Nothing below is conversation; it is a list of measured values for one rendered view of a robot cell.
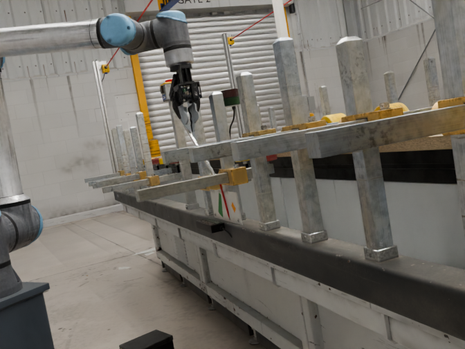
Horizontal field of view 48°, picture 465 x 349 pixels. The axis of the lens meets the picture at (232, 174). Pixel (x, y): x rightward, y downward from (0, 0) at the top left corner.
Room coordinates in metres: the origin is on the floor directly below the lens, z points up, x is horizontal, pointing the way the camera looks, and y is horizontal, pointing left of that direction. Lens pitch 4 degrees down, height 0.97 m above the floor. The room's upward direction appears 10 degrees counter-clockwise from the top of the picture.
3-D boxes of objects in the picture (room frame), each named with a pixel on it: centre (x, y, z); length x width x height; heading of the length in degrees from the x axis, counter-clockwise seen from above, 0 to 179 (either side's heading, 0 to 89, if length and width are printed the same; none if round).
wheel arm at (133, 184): (2.79, 0.47, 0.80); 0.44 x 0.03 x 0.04; 110
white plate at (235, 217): (1.69, 0.04, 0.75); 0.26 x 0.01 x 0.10; 20
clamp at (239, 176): (1.65, 0.00, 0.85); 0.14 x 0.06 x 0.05; 20
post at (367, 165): (0.96, -0.25, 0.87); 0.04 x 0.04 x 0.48; 20
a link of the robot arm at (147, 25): (1.71, 0.22, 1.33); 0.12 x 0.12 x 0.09; 79
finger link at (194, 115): (1.69, 0.09, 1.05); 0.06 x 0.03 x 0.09; 20
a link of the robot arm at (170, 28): (1.70, 0.11, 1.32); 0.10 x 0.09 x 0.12; 79
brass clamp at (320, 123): (1.17, -0.17, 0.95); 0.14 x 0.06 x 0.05; 20
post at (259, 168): (1.43, -0.08, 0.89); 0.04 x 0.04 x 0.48; 20
